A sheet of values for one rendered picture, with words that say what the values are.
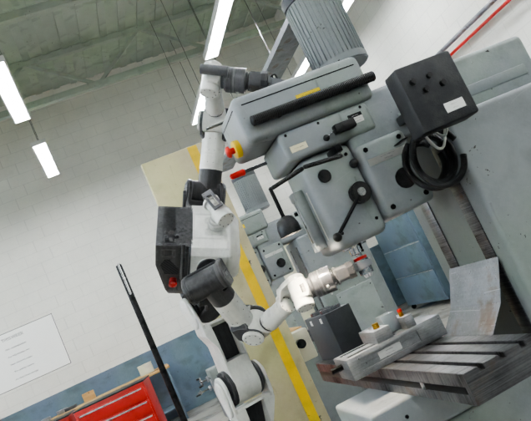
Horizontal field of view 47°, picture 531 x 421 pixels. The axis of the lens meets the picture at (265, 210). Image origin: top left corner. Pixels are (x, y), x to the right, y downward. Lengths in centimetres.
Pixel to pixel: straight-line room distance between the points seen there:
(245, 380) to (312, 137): 99
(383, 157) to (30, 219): 963
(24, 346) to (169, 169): 760
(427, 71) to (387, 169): 34
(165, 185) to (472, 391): 259
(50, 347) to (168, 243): 894
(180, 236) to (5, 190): 943
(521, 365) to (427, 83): 83
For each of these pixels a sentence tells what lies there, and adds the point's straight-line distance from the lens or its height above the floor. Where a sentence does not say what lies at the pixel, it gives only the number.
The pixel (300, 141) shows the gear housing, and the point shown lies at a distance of 197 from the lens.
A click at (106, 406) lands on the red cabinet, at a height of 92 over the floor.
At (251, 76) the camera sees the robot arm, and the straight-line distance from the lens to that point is 213.
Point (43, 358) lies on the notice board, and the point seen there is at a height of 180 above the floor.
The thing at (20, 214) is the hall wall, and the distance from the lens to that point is 1134.
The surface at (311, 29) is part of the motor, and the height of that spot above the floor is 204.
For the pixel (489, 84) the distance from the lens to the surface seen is 234.
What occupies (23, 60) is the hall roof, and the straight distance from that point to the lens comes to 1072.
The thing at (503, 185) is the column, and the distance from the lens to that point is 209.
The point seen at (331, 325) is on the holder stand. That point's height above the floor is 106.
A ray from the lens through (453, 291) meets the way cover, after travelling 235.
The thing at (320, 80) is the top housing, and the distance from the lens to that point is 206.
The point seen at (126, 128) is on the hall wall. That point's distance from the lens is 1162.
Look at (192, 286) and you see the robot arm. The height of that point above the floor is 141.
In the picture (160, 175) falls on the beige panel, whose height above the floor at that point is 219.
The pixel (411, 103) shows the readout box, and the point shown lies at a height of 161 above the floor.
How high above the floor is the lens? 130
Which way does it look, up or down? 7 degrees up
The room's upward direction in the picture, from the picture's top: 25 degrees counter-clockwise
